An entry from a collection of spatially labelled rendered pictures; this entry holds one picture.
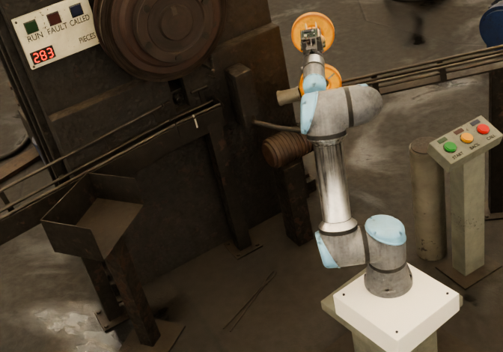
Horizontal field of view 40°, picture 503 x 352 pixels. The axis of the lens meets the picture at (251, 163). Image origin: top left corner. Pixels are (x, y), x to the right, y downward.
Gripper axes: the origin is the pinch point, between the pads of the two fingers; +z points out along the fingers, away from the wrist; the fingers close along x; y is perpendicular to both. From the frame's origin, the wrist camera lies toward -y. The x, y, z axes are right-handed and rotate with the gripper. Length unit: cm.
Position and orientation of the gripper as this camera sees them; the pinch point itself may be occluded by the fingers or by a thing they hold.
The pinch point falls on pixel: (312, 28)
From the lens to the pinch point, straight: 255.7
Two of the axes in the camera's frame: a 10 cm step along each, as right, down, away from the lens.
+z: 0.2, -7.6, 6.5
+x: -9.8, 1.1, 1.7
